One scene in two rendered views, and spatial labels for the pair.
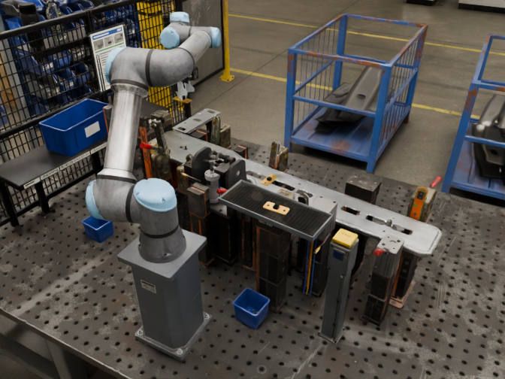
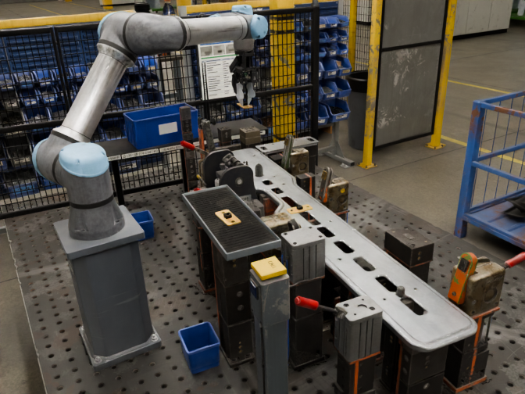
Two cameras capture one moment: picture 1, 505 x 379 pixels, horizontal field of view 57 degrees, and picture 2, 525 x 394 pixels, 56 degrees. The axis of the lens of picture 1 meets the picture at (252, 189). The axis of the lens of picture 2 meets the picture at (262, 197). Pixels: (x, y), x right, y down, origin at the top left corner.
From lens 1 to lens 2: 91 cm
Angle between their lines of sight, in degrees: 30
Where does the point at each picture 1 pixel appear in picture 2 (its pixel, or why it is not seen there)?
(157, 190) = (81, 152)
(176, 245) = (95, 223)
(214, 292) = (188, 320)
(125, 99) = (100, 60)
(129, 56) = (116, 17)
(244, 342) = (169, 382)
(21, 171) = not seen: hidden behind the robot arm
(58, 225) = not seen: hidden behind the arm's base
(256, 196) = (223, 202)
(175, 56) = (155, 20)
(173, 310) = (88, 302)
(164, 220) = (80, 188)
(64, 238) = not seen: hidden behind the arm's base
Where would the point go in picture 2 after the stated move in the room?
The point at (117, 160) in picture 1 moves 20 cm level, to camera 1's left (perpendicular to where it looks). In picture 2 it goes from (70, 119) to (26, 111)
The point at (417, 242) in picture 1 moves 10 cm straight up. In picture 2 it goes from (420, 327) to (425, 291)
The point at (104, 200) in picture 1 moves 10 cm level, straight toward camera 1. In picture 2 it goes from (41, 154) to (19, 168)
